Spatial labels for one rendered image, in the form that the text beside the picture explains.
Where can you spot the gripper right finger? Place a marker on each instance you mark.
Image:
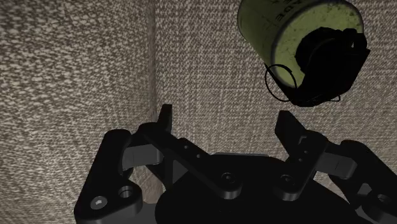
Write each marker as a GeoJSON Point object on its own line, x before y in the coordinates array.
{"type": "Point", "coordinates": [305, 155]}

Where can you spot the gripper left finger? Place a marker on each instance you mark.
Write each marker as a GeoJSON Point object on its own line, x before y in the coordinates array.
{"type": "Point", "coordinates": [173, 149]}

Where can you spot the green canister with black top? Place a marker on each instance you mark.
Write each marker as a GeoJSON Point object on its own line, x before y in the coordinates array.
{"type": "Point", "coordinates": [297, 43]}

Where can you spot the beige woven fabric sofa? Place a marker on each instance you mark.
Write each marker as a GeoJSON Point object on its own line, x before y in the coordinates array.
{"type": "Point", "coordinates": [77, 77]}

